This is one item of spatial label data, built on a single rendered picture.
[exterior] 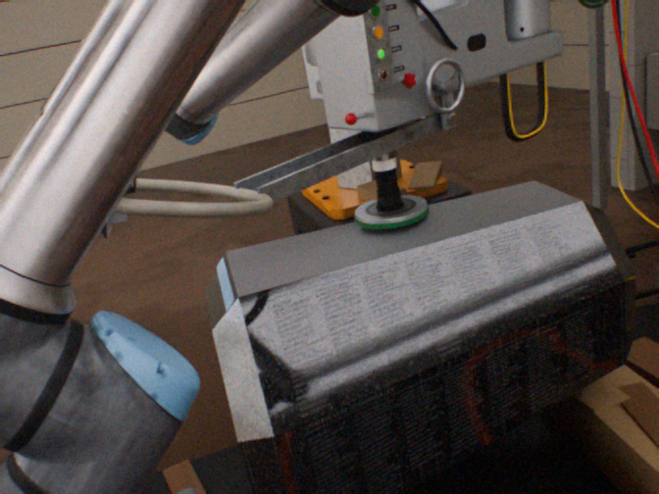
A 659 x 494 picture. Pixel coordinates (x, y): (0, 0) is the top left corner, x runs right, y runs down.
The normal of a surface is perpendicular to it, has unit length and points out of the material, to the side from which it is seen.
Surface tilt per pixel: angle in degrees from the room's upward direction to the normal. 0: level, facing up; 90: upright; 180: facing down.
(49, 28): 90
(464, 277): 45
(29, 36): 90
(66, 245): 112
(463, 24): 90
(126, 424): 85
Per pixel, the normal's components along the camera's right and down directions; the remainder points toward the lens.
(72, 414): 0.45, 0.08
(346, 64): -0.77, 0.35
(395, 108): 0.62, 0.18
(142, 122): 0.70, 0.47
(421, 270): 0.08, -0.43
